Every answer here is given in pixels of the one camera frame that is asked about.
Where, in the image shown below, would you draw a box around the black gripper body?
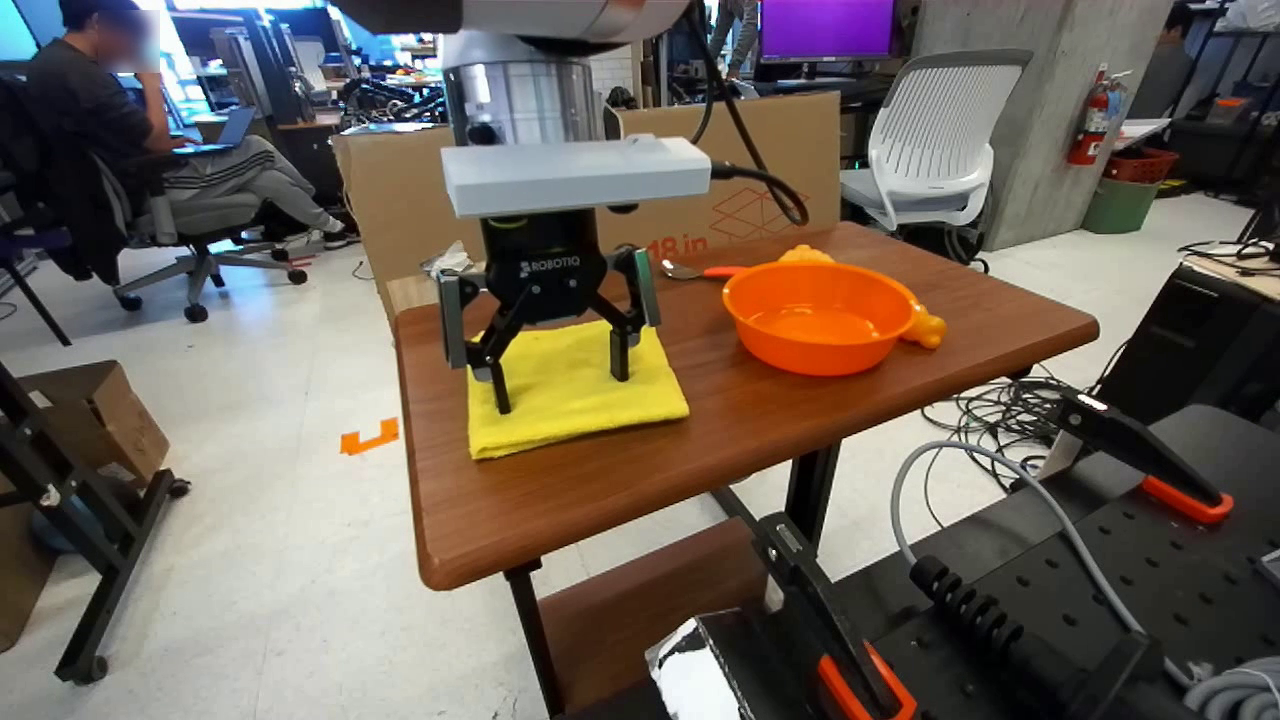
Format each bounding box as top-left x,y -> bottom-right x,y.
475,209 -> 612,328

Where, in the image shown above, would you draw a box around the yellow towel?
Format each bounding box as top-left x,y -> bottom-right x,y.
462,315 -> 695,470

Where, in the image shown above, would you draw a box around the brown cardboard panel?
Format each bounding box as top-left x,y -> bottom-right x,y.
334,87 -> 847,325

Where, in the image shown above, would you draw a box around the brown wooden table black legs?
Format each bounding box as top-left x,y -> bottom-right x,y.
392,215 -> 1104,720

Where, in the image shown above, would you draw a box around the curved orange toy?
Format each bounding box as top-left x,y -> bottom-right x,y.
778,239 -> 844,271

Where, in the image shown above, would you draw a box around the orange plastic bowl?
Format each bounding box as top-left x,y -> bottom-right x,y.
720,251 -> 925,379

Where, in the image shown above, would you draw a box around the seated person dark shirt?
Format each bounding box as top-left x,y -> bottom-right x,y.
37,0 -> 354,251

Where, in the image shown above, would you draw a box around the grey swivel office chair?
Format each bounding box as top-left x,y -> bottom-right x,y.
113,183 -> 311,328

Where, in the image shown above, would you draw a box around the lumpy yellow-orange toy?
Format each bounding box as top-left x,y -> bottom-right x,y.
895,296 -> 952,357

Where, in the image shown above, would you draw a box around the purple lit monitor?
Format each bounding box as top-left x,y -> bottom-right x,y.
758,0 -> 899,67

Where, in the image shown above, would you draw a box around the white mesh office chair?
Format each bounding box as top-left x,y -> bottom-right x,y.
838,48 -> 1033,265

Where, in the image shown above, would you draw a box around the open cardboard box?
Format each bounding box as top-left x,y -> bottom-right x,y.
14,357 -> 177,485

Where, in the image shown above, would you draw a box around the black metal floor stand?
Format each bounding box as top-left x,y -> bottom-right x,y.
0,359 -> 193,689

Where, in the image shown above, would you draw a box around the dark chair with clothes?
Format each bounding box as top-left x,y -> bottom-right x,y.
0,71 -> 136,354

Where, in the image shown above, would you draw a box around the red fire extinguisher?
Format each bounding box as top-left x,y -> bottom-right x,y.
1066,60 -> 1133,172

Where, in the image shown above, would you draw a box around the green bin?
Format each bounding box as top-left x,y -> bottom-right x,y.
1081,178 -> 1163,239

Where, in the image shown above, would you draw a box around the red bin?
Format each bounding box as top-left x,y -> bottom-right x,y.
1110,143 -> 1185,189

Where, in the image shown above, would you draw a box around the blue lit monitor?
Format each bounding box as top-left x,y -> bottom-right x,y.
0,0 -> 71,67

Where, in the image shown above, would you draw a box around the black perforated base board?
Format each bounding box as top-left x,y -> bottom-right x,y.
635,398 -> 1280,720

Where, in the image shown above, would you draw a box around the black equipment box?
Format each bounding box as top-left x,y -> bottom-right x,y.
1133,255 -> 1280,433

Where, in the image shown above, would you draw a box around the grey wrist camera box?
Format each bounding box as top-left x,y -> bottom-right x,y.
438,131 -> 717,226

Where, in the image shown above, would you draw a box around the black camera cable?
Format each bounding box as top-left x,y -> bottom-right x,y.
683,0 -> 818,231

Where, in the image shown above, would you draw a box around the black clamp orange handle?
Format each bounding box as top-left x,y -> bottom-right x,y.
1052,386 -> 1241,531
752,513 -> 925,720

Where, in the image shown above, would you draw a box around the tangled floor cables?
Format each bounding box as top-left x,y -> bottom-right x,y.
917,371 -> 1112,463

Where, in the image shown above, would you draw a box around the black ribbed conduit hose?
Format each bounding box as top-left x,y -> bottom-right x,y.
908,552 -> 1138,720

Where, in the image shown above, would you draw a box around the grey coiled cable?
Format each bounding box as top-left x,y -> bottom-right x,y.
885,436 -> 1280,720

